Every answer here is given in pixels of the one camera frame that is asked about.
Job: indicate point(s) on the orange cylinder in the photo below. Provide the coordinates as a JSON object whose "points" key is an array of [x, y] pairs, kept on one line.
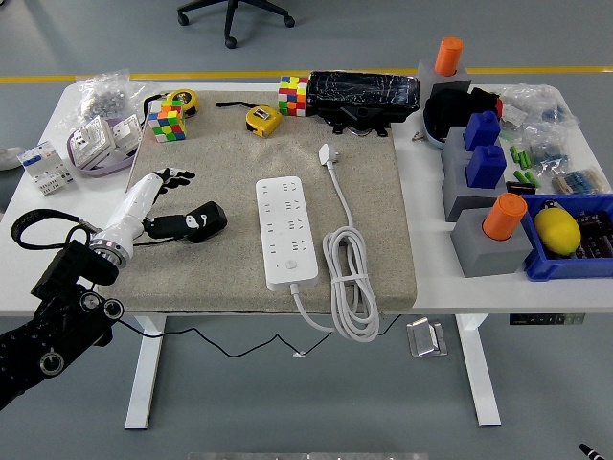
{"points": [[447, 55], [503, 215]]}

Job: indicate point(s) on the clear bag with white parts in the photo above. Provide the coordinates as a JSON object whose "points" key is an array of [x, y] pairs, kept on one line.
{"points": [[527, 105]]}

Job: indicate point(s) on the grey-brown mat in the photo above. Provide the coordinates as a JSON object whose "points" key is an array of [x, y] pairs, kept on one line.
{"points": [[364, 191]]}

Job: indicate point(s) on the black cloth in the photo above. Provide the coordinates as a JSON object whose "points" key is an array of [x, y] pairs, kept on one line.
{"points": [[445, 110]]}

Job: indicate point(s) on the clear bag of blue resistors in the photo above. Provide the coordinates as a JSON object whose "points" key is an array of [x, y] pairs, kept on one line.
{"points": [[551, 151]]}

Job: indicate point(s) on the tall multicolour puzzle cube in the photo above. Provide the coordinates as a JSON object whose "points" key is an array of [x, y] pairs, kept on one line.
{"points": [[293, 96]]}

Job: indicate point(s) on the black power adapter plug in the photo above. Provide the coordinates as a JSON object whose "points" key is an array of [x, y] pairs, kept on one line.
{"points": [[216, 213]]}

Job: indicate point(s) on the grey stepped block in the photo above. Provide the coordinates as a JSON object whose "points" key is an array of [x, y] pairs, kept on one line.
{"points": [[455, 167]]}

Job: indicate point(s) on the yellow lemon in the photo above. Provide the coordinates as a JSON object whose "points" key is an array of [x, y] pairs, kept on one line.
{"points": [[558, 230]]}

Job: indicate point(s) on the blue plastic bin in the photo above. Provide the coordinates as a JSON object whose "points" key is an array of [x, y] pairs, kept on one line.
{"points": [[551, 268]]}

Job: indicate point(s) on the white circuit breaker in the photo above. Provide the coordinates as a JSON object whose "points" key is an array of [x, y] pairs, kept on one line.
{"points": [[43, 167]]}

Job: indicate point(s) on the green battery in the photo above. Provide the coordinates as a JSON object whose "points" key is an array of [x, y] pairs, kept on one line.
{"points": [[520, 175], [514, 153], [527, 159], [521, 157], [533, 179]]}

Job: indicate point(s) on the blue block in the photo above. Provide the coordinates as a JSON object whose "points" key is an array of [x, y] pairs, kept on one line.
{"points": [[481, 131], [486, 165]]}

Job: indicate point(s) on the green-faced puzzle cube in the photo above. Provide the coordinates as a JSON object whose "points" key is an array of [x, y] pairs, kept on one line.
{"points": [[167, 124]]}

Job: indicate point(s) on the white table leg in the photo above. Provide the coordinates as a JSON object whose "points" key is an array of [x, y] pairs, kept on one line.
{"points": [[481, 383], [143, 383]]}

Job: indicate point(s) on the small black module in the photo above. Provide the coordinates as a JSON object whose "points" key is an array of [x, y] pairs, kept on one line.
{"points": [[519, 188]]}

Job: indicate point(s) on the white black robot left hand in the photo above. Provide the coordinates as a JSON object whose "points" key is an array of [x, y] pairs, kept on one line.
{"points": [[136, 201]]}

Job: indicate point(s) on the silver metal bracket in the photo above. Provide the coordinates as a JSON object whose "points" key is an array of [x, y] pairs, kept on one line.
{"points": [[424, 338]]}

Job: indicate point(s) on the yellow black round tape measure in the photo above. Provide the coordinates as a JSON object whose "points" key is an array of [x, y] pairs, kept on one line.
{"points": [[187, 98]]}

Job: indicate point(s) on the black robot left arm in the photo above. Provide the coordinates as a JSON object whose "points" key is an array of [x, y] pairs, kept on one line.
{"points": [[72, 268]]}

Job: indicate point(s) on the purple tray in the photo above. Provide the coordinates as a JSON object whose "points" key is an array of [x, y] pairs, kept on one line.
{"points": [[103, 171]]}

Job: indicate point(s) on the light blue bowl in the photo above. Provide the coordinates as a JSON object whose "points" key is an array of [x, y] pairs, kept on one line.
{"points": [[433, 139]]}

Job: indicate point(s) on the black office chair base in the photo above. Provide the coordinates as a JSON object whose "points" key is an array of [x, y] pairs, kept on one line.
{"points": [[232, 19]]}

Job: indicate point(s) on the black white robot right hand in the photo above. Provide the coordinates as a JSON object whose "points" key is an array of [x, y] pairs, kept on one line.
{"points": [[594, 453]]}

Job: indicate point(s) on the black table control panel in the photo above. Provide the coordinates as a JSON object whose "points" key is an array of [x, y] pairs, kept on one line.
{"points": [[546, 319]]}

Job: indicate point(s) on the white wall switch panel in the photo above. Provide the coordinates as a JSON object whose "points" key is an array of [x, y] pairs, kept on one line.
{"points": [[127, 131]]}

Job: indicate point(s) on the black electronic parts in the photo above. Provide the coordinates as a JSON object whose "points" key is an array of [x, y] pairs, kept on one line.
{"points": [[596, 235]]}

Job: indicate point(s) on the white power strip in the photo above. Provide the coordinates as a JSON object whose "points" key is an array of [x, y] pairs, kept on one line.
{"points": [[287, 230]]}

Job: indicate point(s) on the clear bag of taped resistors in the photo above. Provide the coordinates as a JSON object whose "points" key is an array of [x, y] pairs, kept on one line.
{"points": [[577, 182]]}

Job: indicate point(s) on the white wall socket panel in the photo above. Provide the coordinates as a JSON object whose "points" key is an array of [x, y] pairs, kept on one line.
{"points": [[88, 139]]}

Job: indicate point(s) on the clear bag of metal nuts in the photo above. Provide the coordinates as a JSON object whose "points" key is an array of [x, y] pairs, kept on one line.
{"points": [[103, 98]]}

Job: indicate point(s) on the small metal clip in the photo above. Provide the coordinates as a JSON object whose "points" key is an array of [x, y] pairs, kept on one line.
{"points": [[419, 136]]}

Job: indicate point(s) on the black foil-wrapped device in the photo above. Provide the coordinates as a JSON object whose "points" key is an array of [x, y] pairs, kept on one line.
{"points": [[359, 91]]}

